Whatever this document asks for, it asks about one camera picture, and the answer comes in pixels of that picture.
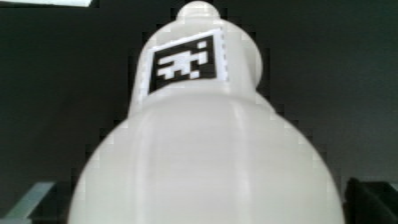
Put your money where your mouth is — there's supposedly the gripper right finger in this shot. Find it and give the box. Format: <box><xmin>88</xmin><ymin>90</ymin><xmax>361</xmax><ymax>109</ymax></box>
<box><xmin>344</xmin><ymin>178</ymin><xmax>398</xmax><ymax>224</ymax></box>

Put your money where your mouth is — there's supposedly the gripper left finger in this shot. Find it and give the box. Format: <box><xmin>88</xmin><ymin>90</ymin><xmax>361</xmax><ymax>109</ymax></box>
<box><xmin>0</xmin><ymin>182</ymin><xmax>72</xmax><ymax>224</ymax></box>

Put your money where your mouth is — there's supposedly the white lamp bulb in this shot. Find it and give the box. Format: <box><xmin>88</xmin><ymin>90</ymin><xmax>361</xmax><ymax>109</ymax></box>
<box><xmin>68</xmin><ymin>1</ymin><xmax>345</xmax><ymax>224</ymax></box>

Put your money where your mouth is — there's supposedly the white front fence rail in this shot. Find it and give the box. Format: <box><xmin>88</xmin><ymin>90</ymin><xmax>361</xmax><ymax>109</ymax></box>
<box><xmin>0</xmin><ymin>0</ymin><xmax>95</xmax><ymax>8</ymax></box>

